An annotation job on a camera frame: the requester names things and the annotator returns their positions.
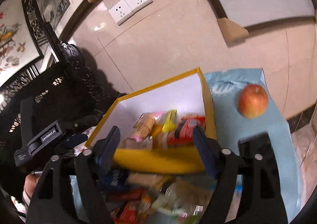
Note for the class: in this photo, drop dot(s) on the blue snack packet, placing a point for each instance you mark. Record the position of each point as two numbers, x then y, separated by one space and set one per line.
115 180

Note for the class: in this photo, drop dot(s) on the yellow cardboard box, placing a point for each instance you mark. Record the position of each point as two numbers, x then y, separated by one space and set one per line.
187 93

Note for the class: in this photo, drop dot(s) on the pink bread snack pack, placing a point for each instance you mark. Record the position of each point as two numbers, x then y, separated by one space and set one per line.
145 131

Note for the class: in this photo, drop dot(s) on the red snack bag in box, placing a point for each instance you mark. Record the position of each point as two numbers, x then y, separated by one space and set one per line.
183 134

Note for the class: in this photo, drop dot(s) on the dark carved wooden chair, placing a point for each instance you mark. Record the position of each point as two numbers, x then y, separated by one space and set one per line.
68 91

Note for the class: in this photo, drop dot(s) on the double white wall socket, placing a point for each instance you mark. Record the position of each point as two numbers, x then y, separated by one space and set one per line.
125 9

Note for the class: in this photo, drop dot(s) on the white plastic bag red print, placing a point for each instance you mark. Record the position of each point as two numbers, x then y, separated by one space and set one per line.
81 140

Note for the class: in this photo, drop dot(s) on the red snack bar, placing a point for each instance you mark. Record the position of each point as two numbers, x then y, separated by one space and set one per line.
125 196

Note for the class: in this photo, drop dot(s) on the person's left hand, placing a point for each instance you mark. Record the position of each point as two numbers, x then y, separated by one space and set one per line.
29 187

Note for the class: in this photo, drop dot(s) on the bird flower framed painting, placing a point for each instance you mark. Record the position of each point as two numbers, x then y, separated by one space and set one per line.
18 44

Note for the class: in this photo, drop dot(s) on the red apple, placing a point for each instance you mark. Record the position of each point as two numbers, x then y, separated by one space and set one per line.
253 101

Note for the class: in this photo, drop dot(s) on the bread pack orange label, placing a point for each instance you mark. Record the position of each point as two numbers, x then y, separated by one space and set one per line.
177 197

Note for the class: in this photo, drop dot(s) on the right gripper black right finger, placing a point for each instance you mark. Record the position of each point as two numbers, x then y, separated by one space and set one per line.
223 164

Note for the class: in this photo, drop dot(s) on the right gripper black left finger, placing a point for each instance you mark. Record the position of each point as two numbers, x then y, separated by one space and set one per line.
52 201

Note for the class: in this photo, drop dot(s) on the yellow snack packet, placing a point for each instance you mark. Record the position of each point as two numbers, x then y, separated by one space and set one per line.
170 121

